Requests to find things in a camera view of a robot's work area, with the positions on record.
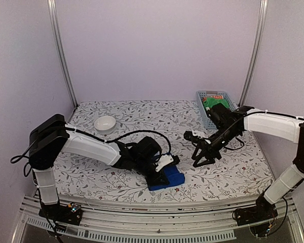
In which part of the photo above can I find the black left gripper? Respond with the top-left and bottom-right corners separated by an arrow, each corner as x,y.
134,157 -> 169,187

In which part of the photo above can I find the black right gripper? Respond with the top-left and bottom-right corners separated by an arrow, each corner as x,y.
192,126 -> 239,168

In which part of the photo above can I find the blue towel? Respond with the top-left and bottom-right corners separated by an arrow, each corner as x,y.
146,163 -> 185,191

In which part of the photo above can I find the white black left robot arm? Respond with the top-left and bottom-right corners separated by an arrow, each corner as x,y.
29,114 -> 169,220

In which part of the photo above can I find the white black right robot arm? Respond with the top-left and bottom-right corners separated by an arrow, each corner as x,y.
184,104 -> 304,221

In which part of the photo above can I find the light blue plastic basket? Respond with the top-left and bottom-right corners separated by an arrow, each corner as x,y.
197,91 -> 238,130

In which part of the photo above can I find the white bowl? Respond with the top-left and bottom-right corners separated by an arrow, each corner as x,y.
94,115 -> 116,135

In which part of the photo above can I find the green rolled towel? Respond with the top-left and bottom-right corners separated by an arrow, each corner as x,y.
202,97 -> 230,109

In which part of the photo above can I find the orange patterned rolled towel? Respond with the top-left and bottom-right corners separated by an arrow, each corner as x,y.
202,95 -> 224,102

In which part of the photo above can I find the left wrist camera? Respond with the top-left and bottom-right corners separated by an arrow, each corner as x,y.
155,154 -> 180,172

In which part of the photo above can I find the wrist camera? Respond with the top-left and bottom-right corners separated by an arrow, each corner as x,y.
183,130 -> 206,143
155,154 -> 180,172

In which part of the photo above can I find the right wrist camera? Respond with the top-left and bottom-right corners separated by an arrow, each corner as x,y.
183,130 -> 206,143

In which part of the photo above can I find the aluminium front table rail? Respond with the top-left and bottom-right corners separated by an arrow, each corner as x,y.
12,195 -> 304,242

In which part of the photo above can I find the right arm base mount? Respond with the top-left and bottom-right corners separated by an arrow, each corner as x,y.
232,199 -> 278,238

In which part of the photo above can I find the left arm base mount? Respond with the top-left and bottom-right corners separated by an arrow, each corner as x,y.
39,202 -> 83,226

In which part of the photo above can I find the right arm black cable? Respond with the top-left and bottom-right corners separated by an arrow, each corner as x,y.
210,111 -> 304,152

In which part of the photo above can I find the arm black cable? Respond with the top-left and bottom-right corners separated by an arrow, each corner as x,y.
10,130 -> 172,175
210,111 -> 304,152

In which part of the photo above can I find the right aluminium frame post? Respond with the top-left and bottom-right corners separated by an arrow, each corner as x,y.
238,0 -> 269,106

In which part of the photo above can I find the aluminium frame post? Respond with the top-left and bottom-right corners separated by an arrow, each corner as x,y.
238,0 -> 269,106
47,0 -> 78,109

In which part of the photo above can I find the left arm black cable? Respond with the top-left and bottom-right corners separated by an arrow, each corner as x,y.
10,130 -> 172,175

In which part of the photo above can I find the left aluminium frame post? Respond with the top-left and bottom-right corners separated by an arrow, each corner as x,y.
47,0 -> 78,109

